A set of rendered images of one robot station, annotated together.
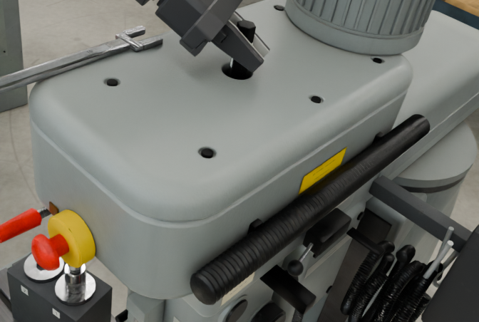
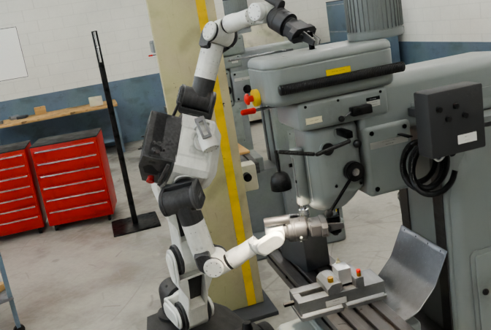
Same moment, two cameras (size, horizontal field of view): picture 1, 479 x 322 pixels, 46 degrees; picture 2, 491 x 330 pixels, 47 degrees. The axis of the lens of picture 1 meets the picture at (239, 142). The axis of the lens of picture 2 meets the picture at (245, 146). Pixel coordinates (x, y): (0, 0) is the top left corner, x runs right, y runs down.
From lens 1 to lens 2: 155 cm
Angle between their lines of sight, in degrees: 44
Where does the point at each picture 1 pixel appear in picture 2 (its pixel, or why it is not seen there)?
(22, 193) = not seen: hidden behind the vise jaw
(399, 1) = (371, 17)
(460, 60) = (473, 58)
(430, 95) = (440, 69)
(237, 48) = (307, 39)
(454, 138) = not seen: outside the picture
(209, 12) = (293, 27)
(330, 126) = (332, 52)
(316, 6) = (349, 30)
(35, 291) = not seen: hidden behind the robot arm
